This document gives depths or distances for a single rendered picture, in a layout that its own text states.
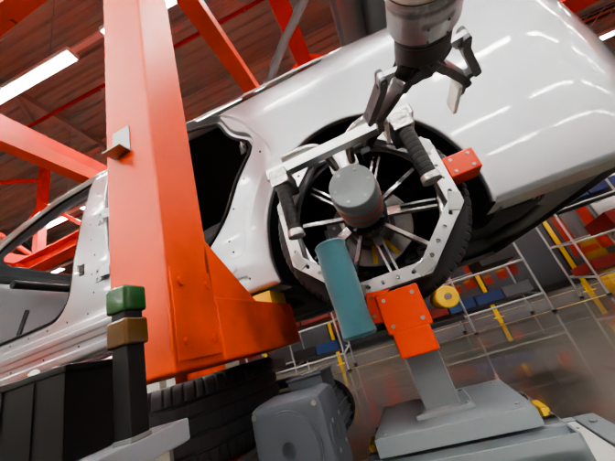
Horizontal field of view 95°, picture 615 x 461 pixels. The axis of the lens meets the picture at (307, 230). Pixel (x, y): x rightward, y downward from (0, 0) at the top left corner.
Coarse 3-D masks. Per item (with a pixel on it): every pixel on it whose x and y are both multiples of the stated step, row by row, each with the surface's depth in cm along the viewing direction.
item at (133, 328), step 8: (120, 320) 41; (128, 320) 41; (136, 320) 42; (144, 320) 44; (112, 328) 41; (120, 328) 41; (128, 328) 41; (136, 328) 42; (144, 328) 43; (112, 336) 41; (120, 336) 40; (128, 336) 40; (136, 336) 41; (144, 336) 42; (112, 344) 40; (120, 344) 40; (128, 344) 40
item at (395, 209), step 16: (384, 160) 106; (400, 160) 101; (320, 176) 108; (384, 176) 119; (400, 176) 113; (416, 176) 102; (320, 192) 107; (416, 192) 115; (432, 192) 96; (304, 208) 108; (320, 208) 123; (384, 208) 97; (400, 208) 95; (416, 208) 93; (432, 208) 92; (304, 224) 105; (320, 224) 103; (384, 224) 95; (304, 240) 103; (368, 240) 101; (416, 240) 91; (384, 256) 93
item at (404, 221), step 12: (384, 192) 114; (396, 204) 111; (336, 216) 118; (396, 216) 110; (408, 216) 109; (408, 228) 107; (348, 240) 114; (384, 240) 109; (396, 240) 108; (408, 240) 106; (384, 252) 108; (360, 264) 110; (372, 264) 108; (384, 264) 107
